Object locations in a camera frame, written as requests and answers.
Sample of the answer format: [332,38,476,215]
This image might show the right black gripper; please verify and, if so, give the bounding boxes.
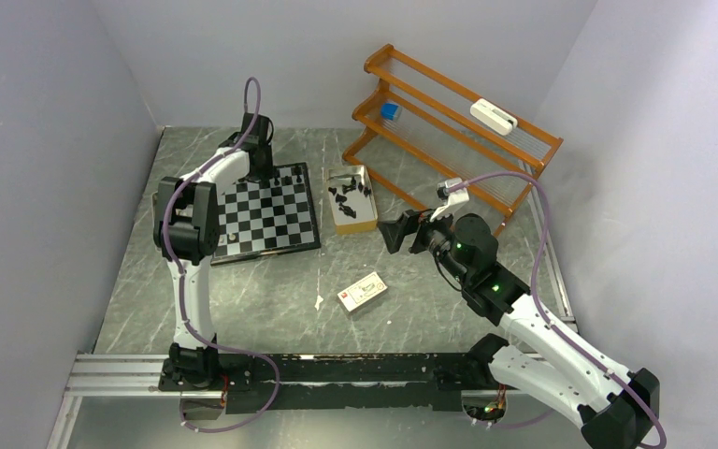
[377,201,470,284]

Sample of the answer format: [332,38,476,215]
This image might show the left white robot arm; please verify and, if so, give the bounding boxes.
[153,112,273,389]

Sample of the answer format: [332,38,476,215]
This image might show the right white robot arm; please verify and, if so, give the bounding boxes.
[378,210,660,448]

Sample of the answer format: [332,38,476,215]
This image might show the tin box black pieces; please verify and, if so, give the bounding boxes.
[324,165,379,235]

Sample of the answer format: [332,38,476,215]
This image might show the black white chessboard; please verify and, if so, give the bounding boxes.
[211,162,321,266]

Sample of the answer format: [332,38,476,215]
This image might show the white red card box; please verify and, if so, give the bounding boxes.
[337,271,388,312]

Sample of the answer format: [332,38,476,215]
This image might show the orange wooden rack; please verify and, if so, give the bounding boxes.
[342,44,564,210]

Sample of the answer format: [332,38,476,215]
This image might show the blue block on rack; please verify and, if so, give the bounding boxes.
[379,102,401,122]

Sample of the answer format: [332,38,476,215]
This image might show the white device on rack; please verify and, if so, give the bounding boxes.
[469,98,518,136]

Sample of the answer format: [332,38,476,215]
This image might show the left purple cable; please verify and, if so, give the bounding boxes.
[156,77,280,434]

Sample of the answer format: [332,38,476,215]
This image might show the purple cable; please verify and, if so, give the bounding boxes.
[156,77,280,434]
[439,172,668,449]

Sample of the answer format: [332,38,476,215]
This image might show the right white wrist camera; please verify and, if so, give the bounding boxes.
[429,178,469,222]

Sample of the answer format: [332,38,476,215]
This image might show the black mounting base plate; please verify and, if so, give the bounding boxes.
[157,353,503,414]

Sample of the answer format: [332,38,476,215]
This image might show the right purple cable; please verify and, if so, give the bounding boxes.
[439,172,668,449]

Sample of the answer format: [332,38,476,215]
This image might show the aluminium rail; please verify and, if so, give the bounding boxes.
[65,353,496,400]

